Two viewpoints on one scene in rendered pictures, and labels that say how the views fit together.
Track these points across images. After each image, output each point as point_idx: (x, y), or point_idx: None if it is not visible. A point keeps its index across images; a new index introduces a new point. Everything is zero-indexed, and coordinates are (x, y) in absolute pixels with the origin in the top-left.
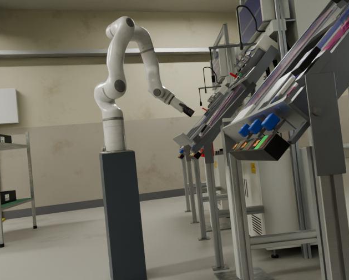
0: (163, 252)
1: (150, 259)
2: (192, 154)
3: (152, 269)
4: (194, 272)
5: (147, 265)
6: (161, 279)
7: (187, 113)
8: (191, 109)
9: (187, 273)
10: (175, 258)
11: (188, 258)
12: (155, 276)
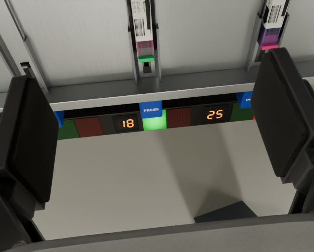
0: (86, 189)
1: (130, 210)
2: (157, 123)
3: (189, 198)
4: (226, 126)
5: (164, 210)
6: (244, 177)
7: (40, 173)
8: (309, 93)
9: (226, 137)
10: (137, 162)
11: (141, 138)
12: (228, 189)
